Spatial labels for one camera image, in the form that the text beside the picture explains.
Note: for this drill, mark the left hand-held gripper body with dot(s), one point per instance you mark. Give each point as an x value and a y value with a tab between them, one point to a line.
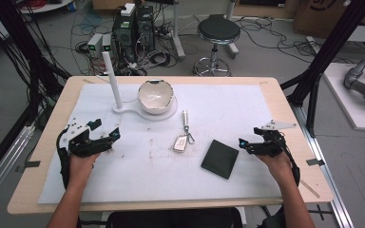
82	145

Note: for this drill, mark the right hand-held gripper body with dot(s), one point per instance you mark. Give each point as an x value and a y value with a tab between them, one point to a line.
271	147

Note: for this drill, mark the black wallet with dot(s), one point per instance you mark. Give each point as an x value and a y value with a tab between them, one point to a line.
220	159

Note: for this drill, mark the white stand with pole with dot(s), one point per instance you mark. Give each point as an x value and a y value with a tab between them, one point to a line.
112	82

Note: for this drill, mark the white ceramic bowl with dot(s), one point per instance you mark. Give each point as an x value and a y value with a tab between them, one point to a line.
155	96

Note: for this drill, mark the silver key with keyring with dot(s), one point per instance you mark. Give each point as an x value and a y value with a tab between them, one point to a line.
180	144

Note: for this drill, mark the person's right hand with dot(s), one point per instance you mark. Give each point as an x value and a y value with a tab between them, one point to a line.
278	167

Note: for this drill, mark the person's left hand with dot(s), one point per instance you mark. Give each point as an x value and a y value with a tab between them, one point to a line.
80	171

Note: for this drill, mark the wooden table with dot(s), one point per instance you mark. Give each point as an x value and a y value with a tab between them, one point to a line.
297	148

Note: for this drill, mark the grey tape strip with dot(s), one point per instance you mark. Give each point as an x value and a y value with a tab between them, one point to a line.
31	164
315	162

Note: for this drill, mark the tan tape strip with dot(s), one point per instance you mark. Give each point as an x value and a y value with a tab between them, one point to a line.
310	189

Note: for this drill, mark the white table mat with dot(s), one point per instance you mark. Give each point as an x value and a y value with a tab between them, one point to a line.
158	177

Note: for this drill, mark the small grey power unit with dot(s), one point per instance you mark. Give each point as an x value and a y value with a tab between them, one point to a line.
94	44
107	42

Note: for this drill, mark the white floor platform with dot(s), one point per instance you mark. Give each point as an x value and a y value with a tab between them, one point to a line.
345	101

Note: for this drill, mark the black computer tower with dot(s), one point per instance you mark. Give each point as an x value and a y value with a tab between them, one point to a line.
123	34
145	28

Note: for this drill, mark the white power strip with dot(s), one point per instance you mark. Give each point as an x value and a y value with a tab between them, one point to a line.
313	44

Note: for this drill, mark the black chair seat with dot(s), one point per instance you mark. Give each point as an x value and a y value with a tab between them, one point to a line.
171	219

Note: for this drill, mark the black round stool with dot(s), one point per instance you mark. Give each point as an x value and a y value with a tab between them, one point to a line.
218	30

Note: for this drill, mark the white metal table leg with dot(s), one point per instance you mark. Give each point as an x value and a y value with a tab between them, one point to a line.
177	38

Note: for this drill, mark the white box on tower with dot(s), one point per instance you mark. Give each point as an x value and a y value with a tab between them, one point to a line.
127	9

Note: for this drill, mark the cardboard box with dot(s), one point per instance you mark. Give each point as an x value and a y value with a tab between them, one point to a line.
323	15

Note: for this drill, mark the aluminium rail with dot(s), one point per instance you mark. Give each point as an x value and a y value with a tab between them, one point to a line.
332	177
3	171

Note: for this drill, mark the black frame strut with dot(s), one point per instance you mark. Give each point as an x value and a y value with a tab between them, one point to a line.
323	60

